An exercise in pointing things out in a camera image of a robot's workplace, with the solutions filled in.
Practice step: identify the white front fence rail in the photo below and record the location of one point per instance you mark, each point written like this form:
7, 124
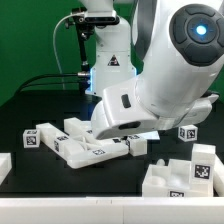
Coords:
112, 210

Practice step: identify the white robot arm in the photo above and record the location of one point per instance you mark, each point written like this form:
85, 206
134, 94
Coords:
154, 74

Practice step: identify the white left fence rail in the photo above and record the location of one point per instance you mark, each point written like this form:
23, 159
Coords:
5, 165

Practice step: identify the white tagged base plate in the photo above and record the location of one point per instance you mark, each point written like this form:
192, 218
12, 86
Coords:
153, 135

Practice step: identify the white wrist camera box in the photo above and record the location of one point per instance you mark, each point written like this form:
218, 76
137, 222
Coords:
122, 106

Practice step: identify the white chair back frame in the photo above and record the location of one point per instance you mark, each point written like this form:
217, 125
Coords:
77, 145

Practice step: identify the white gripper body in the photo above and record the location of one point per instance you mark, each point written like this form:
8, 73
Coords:
197, 114

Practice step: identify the black camera on stand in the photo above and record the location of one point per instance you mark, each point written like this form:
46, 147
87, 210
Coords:
85, 28

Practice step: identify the white tagged cube nut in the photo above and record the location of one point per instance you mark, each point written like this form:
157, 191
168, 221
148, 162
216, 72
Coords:
31, 138
188, 133

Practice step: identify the white chair seat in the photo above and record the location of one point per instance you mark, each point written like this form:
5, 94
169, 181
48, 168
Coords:
172, 180

